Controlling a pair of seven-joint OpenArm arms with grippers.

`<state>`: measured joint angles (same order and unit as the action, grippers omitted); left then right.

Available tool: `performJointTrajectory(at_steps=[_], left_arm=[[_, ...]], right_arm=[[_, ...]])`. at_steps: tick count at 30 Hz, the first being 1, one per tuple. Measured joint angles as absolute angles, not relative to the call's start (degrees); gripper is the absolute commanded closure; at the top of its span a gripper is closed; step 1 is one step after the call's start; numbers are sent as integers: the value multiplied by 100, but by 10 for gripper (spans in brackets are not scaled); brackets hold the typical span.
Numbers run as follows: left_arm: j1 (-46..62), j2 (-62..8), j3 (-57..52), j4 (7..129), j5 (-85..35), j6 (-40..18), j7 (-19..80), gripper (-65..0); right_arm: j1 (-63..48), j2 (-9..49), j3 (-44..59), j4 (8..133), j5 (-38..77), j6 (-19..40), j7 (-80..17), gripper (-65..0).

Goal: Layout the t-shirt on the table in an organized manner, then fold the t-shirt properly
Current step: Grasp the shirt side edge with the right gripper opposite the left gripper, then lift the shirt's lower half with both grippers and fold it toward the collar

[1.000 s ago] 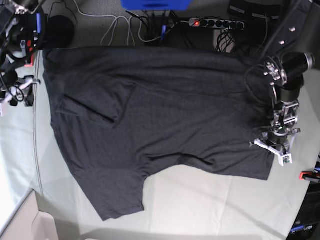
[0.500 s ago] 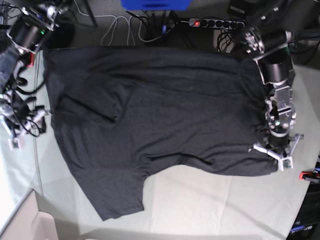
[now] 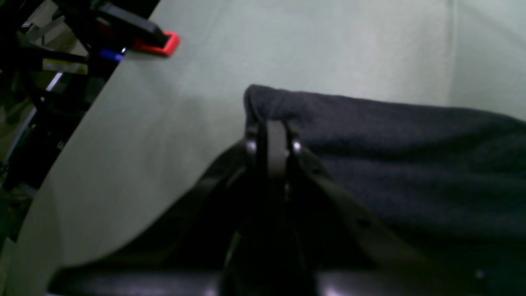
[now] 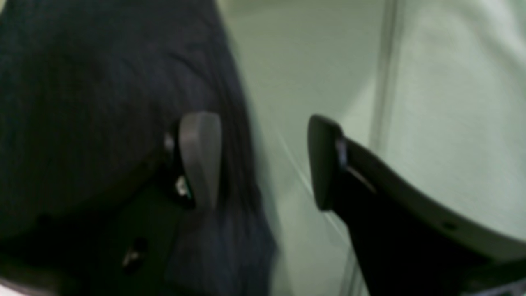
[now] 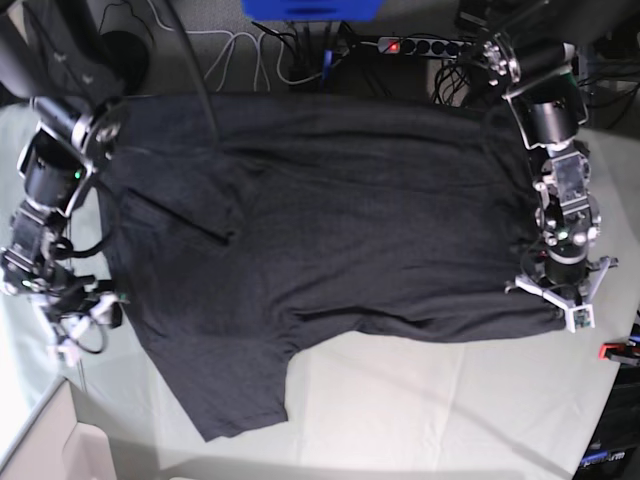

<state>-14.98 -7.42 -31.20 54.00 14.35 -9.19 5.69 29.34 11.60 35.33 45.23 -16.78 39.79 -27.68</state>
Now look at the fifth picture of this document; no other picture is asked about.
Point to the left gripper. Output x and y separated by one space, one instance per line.
562 260

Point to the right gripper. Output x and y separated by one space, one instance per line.
58 292

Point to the black t-shirt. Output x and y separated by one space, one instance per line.
304 217

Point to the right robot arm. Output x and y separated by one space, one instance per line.
61 164

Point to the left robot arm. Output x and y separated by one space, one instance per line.
527 49

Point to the red black clamp right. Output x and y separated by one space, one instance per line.
623 353

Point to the light green table cloth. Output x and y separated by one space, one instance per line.
368 407

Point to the black round bag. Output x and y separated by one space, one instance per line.
124 63

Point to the black power strip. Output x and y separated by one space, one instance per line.
431 48

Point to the blue plastic box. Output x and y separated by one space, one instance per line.
311 10

